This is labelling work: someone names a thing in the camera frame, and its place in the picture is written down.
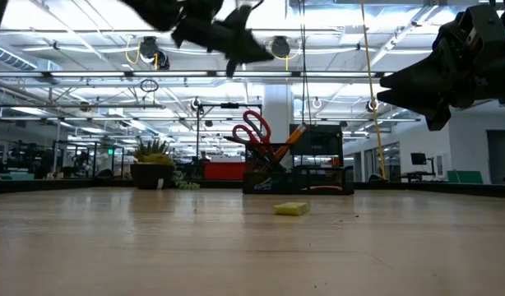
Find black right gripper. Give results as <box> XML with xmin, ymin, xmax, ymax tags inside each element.
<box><xmin>375</xmin><ymin>39</ymin><xmax>505</xmax><ymax>132</ymax></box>

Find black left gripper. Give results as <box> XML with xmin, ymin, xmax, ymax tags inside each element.
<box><xmin>171</xmin><ymin>0</ymin><xmax>275</xmax><ymax>79</ymax></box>

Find red grey handled scissors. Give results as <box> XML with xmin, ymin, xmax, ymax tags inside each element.
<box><xmin>230</xmin><ymin>109</ymin><xmax>276</xmax><ymax>155</ymax></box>

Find yellow-green sticky note pad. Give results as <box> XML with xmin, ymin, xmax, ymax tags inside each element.
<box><xmin>273</xmin><ymin>201</ymin><xmax>312</xmax><ymax>217</ymax></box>

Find black mesh desk organizer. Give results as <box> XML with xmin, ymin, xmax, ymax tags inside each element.
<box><xmin>241</xmin><ymin>141</ymin><xmax>355</xmax><ymax>197</ymax></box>

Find black monitor on stand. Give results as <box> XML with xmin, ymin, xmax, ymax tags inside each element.
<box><xmin>410</xmin><ymin>152</ymin><xmax>437</xmax><ymax>176</ymax></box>

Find green panel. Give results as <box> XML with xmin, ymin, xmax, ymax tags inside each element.
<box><xmin>447</xmin><ymin>170</ymin><xmax>484</xmax><ymax>185</ymax></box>

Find red cabinet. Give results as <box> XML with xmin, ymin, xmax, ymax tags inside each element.
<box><xmin>202</xmin><ymin>161</ymin><xmax>248</xmax><ymax>181</ymax></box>

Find potted succulent black pot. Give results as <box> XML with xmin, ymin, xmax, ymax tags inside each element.
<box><xmin>129</xmin><ymin>138</ymin><xmax>201</xmax><ymax>192</ymax></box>

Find black ceiling cable reel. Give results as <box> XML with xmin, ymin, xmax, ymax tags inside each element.
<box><xmin>270</xmin><ymin>35</ymin><xmax>292</xmax><ymax>59</ymax></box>
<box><xmin>137</xmin><ymin>35</ymin><xmax>171</xmax><ymax>72</ymax></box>

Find yellow hanging cable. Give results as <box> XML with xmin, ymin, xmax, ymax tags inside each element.
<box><xmin>359</xmin><ymin>0</ymin><xmax>388</xmax><ymax>181</ymax></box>

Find black hanging cable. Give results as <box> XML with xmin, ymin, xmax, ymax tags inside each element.
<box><xmin>299</xmin><ymin>0</ymin><xmax>313</xmax><ymax>127</ymax></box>

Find black camera stand frame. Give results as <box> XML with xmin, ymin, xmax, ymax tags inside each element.
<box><xmin>194</xmin><ymin>101</ymin><xmax>265</xmax><ymax>165</ymax></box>

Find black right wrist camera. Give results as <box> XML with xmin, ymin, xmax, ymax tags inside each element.
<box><xmin>456</xmin><ymin>2</ymin><xmax>505</xmax><ymax>54</ymax></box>

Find black aluminium table frame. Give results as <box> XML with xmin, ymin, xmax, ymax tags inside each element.
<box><xmin>0</xmin><ymin>179</ymin><xmax>505</xmax><ymax>199</ymax></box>

